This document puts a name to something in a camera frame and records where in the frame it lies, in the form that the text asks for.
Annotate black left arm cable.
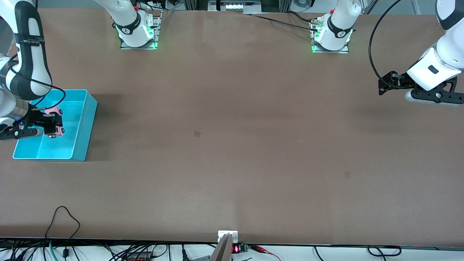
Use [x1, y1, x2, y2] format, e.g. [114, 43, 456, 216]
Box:
[368, 0, 403, 81]

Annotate grey lit equipment box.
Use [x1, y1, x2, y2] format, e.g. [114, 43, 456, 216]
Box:
[208, 0, 262, 14]

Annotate short black table cable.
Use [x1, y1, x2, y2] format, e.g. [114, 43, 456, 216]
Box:
[286, 10, 316, 23]

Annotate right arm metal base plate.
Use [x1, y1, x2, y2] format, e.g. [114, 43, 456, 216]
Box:
[120, 10, 162, 50]

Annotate long black table cable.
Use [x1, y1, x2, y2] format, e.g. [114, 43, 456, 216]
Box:
[250, 13, 320, 32]

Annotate black looped thin cable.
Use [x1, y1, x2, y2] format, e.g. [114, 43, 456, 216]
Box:
[44, 206, 81, 258]

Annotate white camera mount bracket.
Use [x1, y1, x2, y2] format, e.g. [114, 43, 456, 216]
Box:
[209, 230, 239, 261]

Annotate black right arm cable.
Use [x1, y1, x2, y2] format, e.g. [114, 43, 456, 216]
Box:
[7, 54, 67, 111]

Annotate black coiled cable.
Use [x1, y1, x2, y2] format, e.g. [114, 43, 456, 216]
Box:
[367, 245, 402, 257]

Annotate black power strip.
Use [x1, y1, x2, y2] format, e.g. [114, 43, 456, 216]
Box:
[126, 252, 155, 261]

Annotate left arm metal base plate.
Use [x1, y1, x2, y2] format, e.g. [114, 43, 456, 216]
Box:
[311, 18, 351, 54]

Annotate teal plastic bin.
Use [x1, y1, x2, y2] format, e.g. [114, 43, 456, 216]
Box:
[12, 89, 98, 162]

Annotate pink jeep toy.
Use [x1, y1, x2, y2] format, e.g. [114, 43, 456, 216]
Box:
[44, 106, 65, 139]

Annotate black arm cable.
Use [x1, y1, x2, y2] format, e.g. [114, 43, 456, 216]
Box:
[368, 0, 403, 81]
[7, 54, 67, 111]

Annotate red clip lead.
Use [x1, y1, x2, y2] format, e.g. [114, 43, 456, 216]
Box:
[250, 245, 282, 261]

